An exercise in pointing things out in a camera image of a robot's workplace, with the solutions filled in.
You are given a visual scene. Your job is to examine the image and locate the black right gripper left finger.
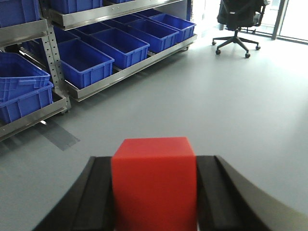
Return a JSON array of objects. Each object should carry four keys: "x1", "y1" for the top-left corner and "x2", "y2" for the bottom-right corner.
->
[{"x1": 33, "y1": 156, "x2": 115, "y2": 231}]

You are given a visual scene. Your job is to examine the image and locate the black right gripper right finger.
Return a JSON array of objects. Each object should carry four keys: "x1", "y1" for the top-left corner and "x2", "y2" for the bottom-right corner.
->
[{"x1": 196, "y1": 155, "x2": 308, "y2": 231}]

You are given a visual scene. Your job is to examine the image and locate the red cube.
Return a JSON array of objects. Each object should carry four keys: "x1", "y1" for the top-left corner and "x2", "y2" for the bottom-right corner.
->
[{"x1": 111, "y1": 137, "x2": 197, "y2": 231}]

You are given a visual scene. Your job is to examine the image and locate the stacked blue crate lower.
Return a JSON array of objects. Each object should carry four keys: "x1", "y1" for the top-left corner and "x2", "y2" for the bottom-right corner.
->
[{"x1": 0, "y1": 82, "x2": 53, "y2": 124}]

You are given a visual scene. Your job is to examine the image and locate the stacked blue crate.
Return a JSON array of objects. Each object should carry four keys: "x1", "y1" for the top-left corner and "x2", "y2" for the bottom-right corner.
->
[
  {"x1": 0, "y1": 52, "x2": 50, "y2": 103},
  {"x1": 0, "y1": 82, "x2": 53, "y2": 124}
]

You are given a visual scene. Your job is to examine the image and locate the blue bin front row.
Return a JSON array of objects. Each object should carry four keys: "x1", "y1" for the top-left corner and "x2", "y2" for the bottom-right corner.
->
[{"x1": 58, "y1": 39, "x2": 114, "y2": 89}]

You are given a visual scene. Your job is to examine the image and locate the stacked blue crate upper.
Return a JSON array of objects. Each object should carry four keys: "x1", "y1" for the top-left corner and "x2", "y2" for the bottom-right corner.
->
[{"x1": 0, "y1": 52, "x2": 50, "y2": 103}]

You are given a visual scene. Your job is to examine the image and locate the blue bin second row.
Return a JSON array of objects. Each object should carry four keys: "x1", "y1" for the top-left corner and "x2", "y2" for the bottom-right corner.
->
[{"x1": 89, "y1": 28, "x2": 150, "y2": 69}]

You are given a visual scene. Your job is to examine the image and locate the blue bin third row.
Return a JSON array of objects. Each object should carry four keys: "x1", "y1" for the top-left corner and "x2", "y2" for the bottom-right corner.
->
[{"x1": 126, "y1": 19, "x2": 179, "y2": 53}]

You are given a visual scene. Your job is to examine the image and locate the blue bin fourth row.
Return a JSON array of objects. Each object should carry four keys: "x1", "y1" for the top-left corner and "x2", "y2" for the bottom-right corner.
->
[{"x1": 150, "y1": 13, "x2": 196, "y2": 43}]

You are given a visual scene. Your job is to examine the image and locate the black office chair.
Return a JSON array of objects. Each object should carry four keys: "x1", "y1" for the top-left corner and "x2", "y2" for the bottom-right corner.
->
[{"x1": 212, "y1": 0, "x2": 270, "y2": 58}]

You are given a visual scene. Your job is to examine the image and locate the steel flow rack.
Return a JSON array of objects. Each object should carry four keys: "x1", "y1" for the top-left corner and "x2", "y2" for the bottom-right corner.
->
[{"x1": 0, "y1": 0, "x2": 197, "y2": 140}]

